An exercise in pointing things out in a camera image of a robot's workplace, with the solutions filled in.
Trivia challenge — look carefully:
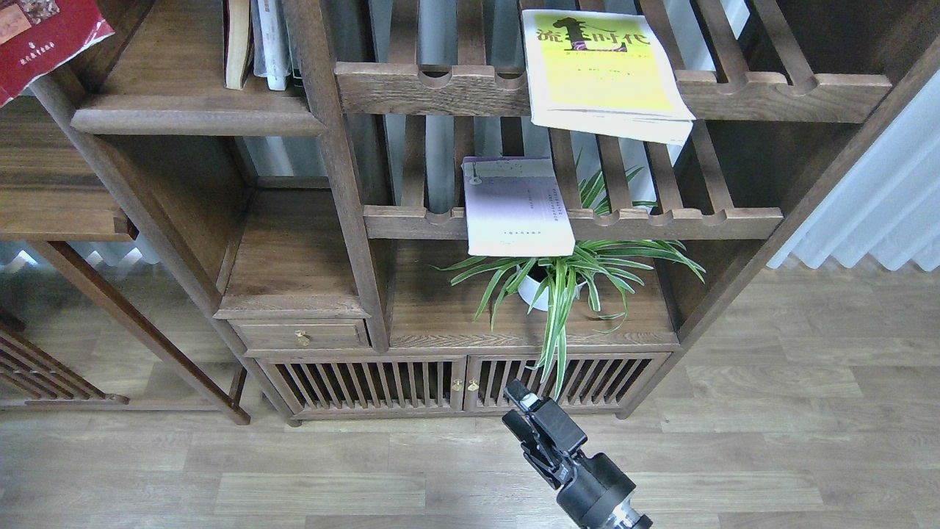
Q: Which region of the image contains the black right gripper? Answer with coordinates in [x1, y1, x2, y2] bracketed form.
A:
[502, 379, 638, 528]

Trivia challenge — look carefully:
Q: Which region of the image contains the red cover book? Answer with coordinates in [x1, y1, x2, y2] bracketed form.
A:
[1, 1, 114, 105]

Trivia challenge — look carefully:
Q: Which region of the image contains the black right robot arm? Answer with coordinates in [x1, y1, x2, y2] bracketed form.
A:
[502, 381, 654, 528]

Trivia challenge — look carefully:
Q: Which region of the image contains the wooden side shelf unit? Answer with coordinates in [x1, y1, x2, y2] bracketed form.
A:
[2, 95, 239, 430]

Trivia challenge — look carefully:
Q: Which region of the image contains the white plant pot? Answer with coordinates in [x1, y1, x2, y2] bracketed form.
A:
[517, 264, 588, 312]

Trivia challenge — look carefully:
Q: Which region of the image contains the green spider plant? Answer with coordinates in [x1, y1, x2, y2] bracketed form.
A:
[438, 151, 706, 400]

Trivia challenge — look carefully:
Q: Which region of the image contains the pale purple book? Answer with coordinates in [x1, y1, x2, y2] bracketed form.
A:
[461, 156, 575, 257]

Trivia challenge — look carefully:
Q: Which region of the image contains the brass drawer knob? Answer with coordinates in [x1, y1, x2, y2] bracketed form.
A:
[294, 329, 311, 348]

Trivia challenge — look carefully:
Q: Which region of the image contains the dark wooden bookshelf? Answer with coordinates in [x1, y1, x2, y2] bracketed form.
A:
[37, 1, 938, 424]

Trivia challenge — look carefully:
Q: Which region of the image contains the yellow cover book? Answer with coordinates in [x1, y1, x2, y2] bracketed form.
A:
[521, 9, 694, 145]

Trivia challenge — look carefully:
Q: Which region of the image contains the white curtain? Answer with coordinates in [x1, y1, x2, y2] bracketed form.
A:
[768, 75, 939, 271]

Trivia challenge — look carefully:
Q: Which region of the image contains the tan spine upright book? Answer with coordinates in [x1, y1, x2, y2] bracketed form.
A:
[223, 0, 254, 90]

